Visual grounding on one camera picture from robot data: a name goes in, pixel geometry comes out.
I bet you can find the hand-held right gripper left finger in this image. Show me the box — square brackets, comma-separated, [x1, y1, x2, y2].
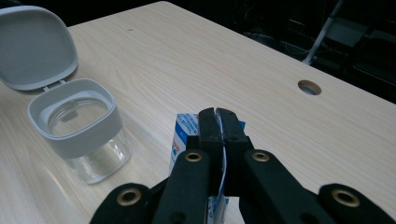
[152, 106, 226, 224]

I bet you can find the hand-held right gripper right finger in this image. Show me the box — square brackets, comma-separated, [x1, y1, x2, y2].
[216, 107, 331, 224]

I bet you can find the white and blue pouch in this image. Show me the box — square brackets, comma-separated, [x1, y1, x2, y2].
[168, 112, 247, 224]

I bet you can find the white desk leg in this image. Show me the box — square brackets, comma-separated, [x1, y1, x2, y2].
[301, 0, 345, 66]

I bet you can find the black folding chair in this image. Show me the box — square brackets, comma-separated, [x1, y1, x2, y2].
[348, 18, 396, 88]

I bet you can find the tangle of floor cables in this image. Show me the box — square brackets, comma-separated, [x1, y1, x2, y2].
[246, 27, 309, 60]

